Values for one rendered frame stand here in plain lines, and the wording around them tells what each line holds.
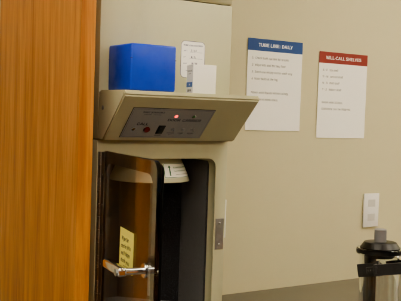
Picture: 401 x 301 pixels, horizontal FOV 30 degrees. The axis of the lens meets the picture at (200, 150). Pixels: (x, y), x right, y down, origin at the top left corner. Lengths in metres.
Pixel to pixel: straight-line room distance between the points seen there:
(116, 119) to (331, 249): 1.22
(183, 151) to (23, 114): 0.36
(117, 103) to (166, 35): 0.23
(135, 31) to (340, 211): 1.18
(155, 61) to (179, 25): 0.18
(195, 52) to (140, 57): 0.22
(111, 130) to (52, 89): 0.15
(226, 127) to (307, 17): 0.86
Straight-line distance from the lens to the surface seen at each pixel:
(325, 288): 2.39
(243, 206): 2.26
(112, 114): 1.47
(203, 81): 1.55
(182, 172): 1.67
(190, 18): 1.64
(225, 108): 1.56
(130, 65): 1.44
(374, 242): 1.80
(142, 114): 1.48
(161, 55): 1.47
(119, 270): 1.27
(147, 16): 1.59
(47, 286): 1.58
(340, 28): 2.49
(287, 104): 2.34
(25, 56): 1.70
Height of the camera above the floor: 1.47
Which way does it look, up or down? 3 degrees down
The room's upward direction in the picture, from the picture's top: 2 degrees clockwise
